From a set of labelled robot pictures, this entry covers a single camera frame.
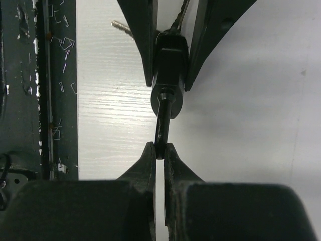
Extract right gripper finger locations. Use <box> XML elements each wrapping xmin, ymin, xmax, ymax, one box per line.
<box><xmin>1</xmin><ymin>142</ymin><xmax>156</xmax><ymax>240</ymax></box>
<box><xmin>164</xmin><ymin>143</ymin><xmax>317</xmax><ymax>240</ymax></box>

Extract black padlock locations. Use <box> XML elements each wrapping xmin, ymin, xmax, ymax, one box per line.
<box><xmin>150</xmin><ymin>30</ymin><xmax>189</xmax><ymax>160</ymax></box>

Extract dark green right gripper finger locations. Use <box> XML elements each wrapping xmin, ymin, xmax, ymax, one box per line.
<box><xmin>118</xmin><ymin>0</ymin><xmax>158</xmax><ymax>87</ymax></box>
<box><xmin>185</xmin><ymin>0</ymin><xmax>252</xmax><ymax>91</ymax></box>

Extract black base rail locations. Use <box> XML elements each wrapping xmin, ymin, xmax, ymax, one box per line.
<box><xmin>1</xmin><ymin>0</ymin><xmax>78</xmax><ymax>214</ymax></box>

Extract keys of black padlock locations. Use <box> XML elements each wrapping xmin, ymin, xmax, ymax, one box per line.
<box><xmin>111</xmin><ymin>1</ymin><xmax>190</xmax><ymax>40</ymax></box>

